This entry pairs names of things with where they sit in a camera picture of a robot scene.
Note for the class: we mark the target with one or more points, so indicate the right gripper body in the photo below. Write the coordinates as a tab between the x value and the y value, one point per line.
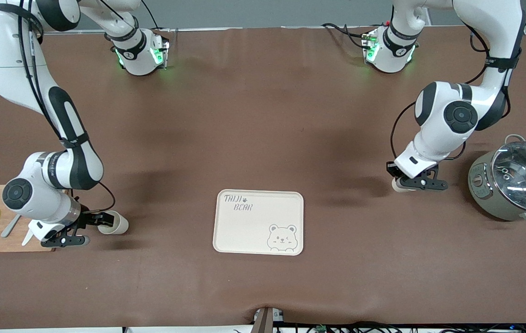
88	218

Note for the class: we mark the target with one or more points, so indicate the white IKEA cup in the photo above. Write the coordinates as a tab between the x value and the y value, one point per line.
121	225

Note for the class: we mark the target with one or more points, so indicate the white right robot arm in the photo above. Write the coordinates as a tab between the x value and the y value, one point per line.
9	60

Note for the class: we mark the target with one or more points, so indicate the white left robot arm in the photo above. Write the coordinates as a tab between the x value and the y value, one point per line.
498	27

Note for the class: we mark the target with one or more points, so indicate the cream bear print tray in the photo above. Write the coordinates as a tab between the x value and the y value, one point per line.
253	231

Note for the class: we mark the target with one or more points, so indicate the white plastic knife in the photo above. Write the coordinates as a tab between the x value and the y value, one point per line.
27	238

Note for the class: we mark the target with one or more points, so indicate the grey plastic knife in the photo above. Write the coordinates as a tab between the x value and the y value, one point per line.
9	227

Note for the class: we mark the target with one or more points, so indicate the wooden cutting board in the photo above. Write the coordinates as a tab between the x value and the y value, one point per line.
9	243

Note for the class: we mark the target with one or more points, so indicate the grey-green cooking pot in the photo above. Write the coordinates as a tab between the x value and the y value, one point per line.
482	189

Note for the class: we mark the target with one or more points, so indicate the glass pot lid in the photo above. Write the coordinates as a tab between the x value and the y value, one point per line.
517	180

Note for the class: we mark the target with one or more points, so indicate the brown table cover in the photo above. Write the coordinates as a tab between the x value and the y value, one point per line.
244	115

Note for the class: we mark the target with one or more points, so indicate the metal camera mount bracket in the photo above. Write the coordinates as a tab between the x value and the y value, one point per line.
265	321

